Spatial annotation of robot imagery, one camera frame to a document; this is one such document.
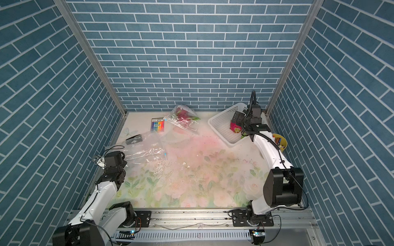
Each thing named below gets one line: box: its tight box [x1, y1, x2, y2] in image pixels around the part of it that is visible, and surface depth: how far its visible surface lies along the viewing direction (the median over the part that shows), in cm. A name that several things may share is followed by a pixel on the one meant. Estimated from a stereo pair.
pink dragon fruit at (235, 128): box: [229, 121, 242, 134], surface depth 104 cm
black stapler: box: [125, 134, 143, 146], surface depth 103 cm
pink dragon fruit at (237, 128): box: [233, 125, 243, 134], surface depth 104 cm
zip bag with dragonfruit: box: [164, 104, 201, 134], surface depth 104 cm
